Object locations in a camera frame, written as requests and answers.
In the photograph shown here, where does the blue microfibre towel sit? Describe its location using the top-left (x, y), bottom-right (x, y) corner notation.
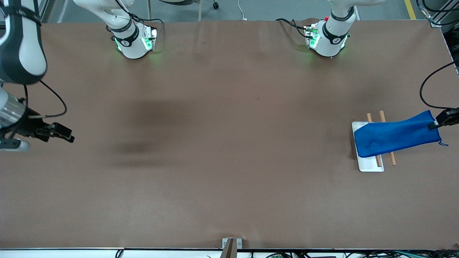
top-left (354, 110), bottom-right (449, 158)

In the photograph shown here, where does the white towel rack base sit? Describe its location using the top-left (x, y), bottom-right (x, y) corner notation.
top-left (351, 121), bottom-right (385, 173)

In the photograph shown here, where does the aluminium frame corner with cables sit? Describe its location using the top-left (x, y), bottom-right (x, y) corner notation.
top-left (416, 0), bottom-right (459, 28)

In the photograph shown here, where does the aluminium profile frame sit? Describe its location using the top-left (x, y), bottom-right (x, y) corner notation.
top-left (34, 0), bottom-right (49, 24)

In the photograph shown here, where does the black right arm base cable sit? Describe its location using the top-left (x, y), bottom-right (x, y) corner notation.
top-left (111, 0), bottom-right (165, 34)

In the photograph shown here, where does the black arm base cable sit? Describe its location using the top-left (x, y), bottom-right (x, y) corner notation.
top-left (275, 18), bottom-right (309, 38)
top-left (111, 0), bottom-right (165, 34)

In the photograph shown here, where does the black left arm base cable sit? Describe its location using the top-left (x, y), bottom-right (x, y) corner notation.
top-left (275, 18), bottom-right (309, 38)

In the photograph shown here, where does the metal chair frame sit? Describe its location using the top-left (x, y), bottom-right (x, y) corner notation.
top-left (147, 0), bottom-right (202, 22)

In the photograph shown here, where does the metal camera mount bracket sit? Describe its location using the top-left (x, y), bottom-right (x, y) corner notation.
top-left (222, 238), bottom-right (243, 258)

